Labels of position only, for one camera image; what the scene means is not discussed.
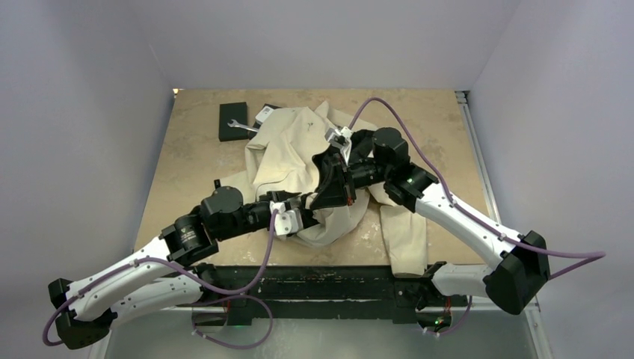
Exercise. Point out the white tag black card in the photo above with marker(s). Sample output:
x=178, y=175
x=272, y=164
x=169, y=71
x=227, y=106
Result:
x=264, y=114

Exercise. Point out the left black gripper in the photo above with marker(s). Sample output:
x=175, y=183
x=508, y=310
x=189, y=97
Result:
x=272, y=196

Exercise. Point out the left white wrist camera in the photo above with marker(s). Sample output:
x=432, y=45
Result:
x=286, y=219

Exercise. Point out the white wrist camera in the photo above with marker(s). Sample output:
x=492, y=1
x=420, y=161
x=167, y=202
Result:
x=286, y=219
x=340, y=138

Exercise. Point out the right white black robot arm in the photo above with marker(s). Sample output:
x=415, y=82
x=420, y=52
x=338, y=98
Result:
x=515, y=265

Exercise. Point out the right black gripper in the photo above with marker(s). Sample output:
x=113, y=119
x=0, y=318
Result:
x=333, y=191

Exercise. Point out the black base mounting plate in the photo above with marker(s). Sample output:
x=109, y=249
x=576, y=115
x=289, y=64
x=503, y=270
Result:
x=338, y=292

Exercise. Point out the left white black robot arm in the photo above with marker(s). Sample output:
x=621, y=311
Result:
x=166, y=272

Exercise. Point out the beige jacket with black lining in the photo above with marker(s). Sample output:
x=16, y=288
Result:
x=372, y=231

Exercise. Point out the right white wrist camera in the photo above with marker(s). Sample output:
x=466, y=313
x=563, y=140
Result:
x=340, y=138

